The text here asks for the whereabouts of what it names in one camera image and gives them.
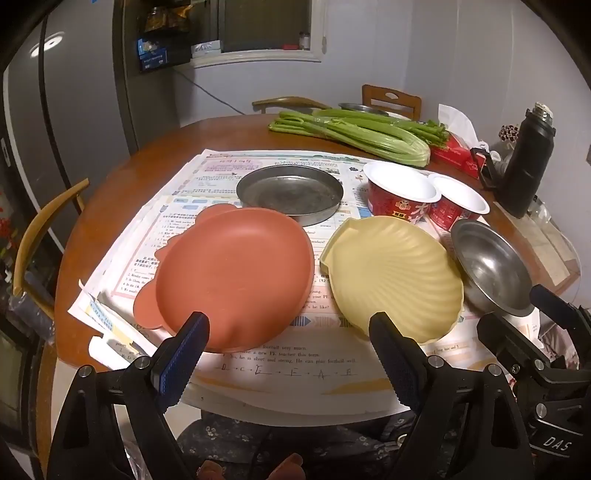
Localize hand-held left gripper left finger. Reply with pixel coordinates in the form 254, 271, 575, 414
46, 311, 211, 480

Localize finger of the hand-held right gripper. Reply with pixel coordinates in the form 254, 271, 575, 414
530, 284, 591, 335
476, 313, 580, 388

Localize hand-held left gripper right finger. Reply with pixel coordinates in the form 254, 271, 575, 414
368, 311, 536, 480

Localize stainless steel bowl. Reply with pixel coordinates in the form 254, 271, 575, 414
451, 219, 536, 318

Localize yellow shell-shaped plate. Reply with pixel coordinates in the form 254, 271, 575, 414
320, 215, 465, 344

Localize orange plastic plate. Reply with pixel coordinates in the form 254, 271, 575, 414
133, 207, 315, 354

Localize red paper bowl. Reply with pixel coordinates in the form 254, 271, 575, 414
362, 161, 441, 224
427, 174, 490, 233

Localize round metal plate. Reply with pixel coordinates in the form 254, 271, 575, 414
236, 165, 345, 227

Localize clear plastic sheet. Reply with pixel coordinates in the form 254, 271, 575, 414
503, 203, 583, 296

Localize stack of printed paper sheets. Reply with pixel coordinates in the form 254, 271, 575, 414
67, 148, 541, 416

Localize dark floral clothing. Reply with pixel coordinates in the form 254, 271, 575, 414
175, 411, 416, 480

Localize black thermos bottle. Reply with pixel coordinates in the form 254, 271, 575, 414
498, 102, 555, 219

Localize red tissue packet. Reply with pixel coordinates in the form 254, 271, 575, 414
429, 104, 490, 178

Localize curved-back wooden chair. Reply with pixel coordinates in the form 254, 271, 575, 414
11, 178, 90, 319

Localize green celery bunch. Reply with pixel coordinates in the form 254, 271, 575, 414
269, 110, 431, 168
314, 108, 451, 148

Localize steel basin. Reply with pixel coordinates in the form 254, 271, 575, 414
338, 102, 391, 116

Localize grey refrigerator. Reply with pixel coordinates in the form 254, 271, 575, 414
0, 0, 139, 259

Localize curved wooden chair back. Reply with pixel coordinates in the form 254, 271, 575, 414
252, 96, 333, 114

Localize blue box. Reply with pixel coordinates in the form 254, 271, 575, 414
137, 37, 191, 72

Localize white-framed window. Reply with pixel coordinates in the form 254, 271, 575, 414
189, 0, 324, 69

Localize snack packets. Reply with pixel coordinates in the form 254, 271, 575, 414
143, 7, 190, 33

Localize black bottle strap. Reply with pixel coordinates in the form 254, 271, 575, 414
470, 145, 502, 190

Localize black wall cable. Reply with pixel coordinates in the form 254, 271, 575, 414
173, 65, 254, 114

